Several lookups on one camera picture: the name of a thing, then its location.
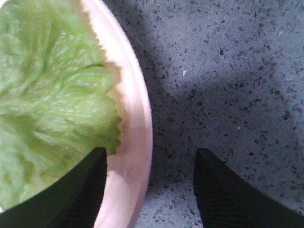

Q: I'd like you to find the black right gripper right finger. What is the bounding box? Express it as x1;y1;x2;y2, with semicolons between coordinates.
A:
193;148;304;228

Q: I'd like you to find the green lettuce leaf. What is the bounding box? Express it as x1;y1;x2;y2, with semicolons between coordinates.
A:
0;0;121;210

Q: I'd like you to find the pink round plate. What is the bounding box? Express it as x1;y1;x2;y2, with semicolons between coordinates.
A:
73;0;153;228

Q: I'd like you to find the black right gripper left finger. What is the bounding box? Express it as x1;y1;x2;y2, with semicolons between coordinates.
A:
0;148;107;228

